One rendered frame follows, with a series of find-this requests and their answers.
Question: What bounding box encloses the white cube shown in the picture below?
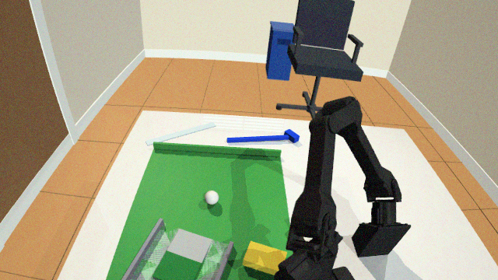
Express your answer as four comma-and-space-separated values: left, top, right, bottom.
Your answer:
299, 236, 313, 241

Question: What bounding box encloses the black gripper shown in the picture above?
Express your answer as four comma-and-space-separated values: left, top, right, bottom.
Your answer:
318, 266, 355, 280

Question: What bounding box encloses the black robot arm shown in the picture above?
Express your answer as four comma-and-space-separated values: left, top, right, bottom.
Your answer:
273, 96, 402, 280

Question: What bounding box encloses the white golf ball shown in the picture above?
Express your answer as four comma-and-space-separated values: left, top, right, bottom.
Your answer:
205, 191, 219, 205

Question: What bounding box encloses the yellow rectangular block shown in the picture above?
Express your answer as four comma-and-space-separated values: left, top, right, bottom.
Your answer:
243, 241, 287, 275

